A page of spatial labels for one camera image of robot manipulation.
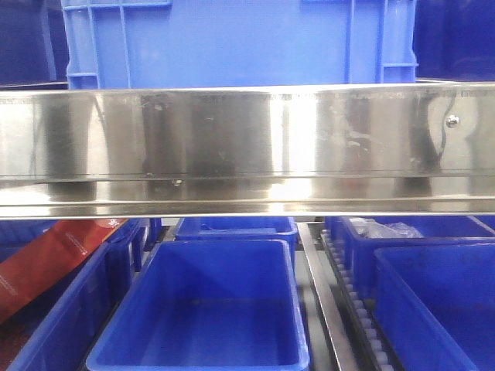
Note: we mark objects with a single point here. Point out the blue bin rear centre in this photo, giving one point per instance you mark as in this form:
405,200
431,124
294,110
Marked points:
237,227

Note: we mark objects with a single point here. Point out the blue bin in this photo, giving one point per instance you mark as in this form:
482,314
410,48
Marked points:
56,330
435,305
208,305
358,252
237,227

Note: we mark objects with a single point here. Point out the blue bin rear right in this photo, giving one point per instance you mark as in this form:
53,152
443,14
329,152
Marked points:
358,252

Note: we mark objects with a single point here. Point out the clear plastic bag in bin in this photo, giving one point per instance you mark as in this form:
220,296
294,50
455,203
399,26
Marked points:
370,228

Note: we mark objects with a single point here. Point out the blue bin front centre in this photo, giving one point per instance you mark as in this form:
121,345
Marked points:
208,305

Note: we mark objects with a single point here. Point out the stainless steel shelf beam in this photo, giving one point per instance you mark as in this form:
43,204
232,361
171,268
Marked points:
376,149

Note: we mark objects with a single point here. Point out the blue bin front right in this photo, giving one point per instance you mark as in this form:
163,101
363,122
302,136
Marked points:
435,305

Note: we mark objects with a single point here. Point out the blue bin front left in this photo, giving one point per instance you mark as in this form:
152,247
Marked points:
56,330

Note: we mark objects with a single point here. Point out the large light blue crate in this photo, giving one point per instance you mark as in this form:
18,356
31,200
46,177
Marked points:
183,44

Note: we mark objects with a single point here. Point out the red cardboard package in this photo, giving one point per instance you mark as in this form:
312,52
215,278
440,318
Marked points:
43,262

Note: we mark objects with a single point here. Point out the dark blue crate upper right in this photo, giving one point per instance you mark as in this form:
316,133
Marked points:
454,40

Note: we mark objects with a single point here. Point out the dark blue crate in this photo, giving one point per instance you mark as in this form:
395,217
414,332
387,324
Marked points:
33,43
454,40

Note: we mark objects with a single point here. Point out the dark blue crate upper left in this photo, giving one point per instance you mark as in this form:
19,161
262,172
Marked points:
33,43

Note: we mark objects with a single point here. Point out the steel roller track rail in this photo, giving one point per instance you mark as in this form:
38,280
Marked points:
341,354

